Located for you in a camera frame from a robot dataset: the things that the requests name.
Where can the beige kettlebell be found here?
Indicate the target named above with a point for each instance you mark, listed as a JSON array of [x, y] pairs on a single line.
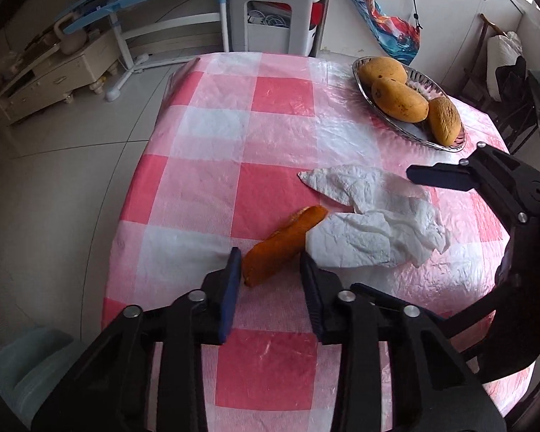
[[71, 40]]

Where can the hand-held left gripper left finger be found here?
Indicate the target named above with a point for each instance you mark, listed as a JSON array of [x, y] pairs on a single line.
[[231, 288]]

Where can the white sack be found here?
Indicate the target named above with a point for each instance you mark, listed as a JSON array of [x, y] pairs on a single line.
[[499, 54]]

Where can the orange carrot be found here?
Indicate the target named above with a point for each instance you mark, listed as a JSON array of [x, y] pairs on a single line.
[[274, 252]]

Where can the blue white desk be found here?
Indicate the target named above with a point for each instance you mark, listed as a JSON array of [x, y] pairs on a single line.
[[117, 4]]

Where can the white cabinet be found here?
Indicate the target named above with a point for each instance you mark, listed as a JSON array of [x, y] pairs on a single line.
[[454, 0]]

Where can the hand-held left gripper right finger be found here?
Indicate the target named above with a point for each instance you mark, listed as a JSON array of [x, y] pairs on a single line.
[[312, 288]]

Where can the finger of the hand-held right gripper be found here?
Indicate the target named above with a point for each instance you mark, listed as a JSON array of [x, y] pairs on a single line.
[[378, 296], [441, 175]]

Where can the pale green seat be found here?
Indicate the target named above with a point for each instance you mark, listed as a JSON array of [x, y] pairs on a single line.
[[27, 369]]

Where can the cream television cabinet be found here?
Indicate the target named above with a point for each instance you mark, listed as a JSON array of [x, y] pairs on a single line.
[[63, 76]]

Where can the white tissue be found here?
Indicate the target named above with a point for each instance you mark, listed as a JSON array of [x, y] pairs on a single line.
[[364, 238]]

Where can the yellow mango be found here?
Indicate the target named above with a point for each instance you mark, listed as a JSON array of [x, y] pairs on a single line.
[[382, 69], [398, 99]]

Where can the red white checkered tablecloth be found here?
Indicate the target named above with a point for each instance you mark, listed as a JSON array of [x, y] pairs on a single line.
[[274, 144]]

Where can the wooden chair with clothes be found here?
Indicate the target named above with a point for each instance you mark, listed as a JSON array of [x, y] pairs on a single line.
[[515, 99]]

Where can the brown spotted mango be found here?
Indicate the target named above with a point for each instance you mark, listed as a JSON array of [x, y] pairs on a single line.
[[444, 121]]

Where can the colourful printed bag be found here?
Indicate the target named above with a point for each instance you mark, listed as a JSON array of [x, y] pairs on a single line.
[[396, 36]]

